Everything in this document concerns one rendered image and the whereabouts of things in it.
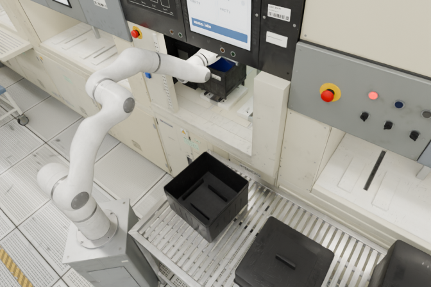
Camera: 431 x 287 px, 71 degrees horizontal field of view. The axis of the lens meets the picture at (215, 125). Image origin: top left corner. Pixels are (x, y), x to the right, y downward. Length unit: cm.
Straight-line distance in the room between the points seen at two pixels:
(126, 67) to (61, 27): 186
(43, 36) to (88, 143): 185
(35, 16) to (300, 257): 252
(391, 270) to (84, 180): 109
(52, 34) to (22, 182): 128
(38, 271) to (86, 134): 153
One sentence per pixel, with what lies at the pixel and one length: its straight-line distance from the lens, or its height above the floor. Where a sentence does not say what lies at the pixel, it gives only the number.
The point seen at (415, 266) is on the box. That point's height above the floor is 101.
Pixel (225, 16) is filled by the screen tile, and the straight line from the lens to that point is 111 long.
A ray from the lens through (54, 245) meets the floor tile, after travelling 259.
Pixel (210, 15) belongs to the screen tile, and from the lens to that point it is 116.
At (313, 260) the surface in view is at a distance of 131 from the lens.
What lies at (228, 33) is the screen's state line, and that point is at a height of 151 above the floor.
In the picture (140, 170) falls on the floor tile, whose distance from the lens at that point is 267.
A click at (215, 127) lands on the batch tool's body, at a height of 87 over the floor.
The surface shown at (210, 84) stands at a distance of 169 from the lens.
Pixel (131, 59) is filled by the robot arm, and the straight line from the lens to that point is 117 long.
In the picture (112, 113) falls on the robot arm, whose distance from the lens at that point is 112.
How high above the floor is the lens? 207
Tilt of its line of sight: 46 degrees down
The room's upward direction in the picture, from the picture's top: 5 degrees counter-clockwise
